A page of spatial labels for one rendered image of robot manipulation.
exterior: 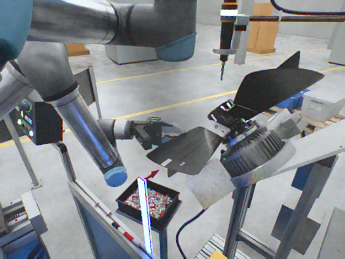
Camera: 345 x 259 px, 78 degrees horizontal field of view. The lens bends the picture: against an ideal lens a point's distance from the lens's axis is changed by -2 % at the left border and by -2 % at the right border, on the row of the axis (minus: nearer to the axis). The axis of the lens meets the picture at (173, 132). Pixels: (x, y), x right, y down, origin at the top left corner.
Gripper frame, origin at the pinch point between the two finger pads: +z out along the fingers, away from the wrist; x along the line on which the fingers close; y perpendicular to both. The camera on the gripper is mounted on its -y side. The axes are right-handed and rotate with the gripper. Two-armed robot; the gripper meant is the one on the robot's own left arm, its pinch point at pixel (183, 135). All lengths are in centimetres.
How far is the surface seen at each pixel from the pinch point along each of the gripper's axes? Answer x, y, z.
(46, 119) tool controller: 0, 8, -57
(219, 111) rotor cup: -6.5, 8.0, 12.4
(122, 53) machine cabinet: 25, 575, -205
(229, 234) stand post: 60, 12, 25
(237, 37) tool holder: -31.7, -1.0, 14.3
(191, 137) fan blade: -0.6, -3.0, 3.0
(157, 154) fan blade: 3.0, -9.0, -7.8
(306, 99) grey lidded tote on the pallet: 52, 245, 164
